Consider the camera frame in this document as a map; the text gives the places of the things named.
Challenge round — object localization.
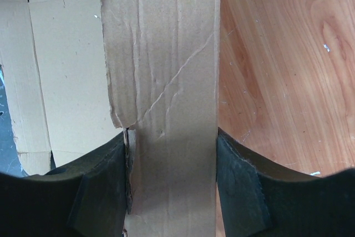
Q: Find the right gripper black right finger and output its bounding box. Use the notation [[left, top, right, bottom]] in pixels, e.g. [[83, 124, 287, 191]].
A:
[[216, 130, 354, 236]]

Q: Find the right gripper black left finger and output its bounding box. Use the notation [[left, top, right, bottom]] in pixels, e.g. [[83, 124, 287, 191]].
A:
[[1, 132, 127, 236]]

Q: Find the cardboard box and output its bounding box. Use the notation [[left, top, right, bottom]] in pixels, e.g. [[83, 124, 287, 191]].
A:
[[1, 0, 220, 236]]

